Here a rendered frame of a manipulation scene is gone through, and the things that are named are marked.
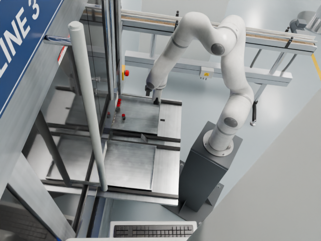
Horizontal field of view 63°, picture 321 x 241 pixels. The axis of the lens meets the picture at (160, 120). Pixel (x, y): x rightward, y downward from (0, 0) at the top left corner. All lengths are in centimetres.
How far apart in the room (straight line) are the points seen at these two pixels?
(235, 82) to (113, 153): 75
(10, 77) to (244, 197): 35
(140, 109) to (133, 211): 96
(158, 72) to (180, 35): 22
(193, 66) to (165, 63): 126
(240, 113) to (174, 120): 52
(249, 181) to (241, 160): 254
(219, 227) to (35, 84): 40
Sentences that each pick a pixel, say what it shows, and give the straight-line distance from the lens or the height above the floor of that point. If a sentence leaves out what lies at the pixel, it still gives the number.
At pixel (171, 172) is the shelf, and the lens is 148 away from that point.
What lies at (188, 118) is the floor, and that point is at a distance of 280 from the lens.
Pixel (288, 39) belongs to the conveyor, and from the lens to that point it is 254.
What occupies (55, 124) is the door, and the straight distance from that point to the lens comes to 65.
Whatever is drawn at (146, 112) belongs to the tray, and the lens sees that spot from 167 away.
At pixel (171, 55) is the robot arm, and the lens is 128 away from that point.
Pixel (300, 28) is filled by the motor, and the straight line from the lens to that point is 275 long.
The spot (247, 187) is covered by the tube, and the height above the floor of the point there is 207.
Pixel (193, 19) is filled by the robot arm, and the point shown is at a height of 160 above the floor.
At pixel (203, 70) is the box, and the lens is 252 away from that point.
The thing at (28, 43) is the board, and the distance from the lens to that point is 47.
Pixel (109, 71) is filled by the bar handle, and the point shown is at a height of 158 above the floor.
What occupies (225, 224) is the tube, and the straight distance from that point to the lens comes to 20.
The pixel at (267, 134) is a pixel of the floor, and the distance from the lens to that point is 300.
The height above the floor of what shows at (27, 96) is 186.
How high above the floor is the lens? 221
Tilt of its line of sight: 54 degrees down
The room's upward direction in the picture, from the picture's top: 10 degrees clockwise
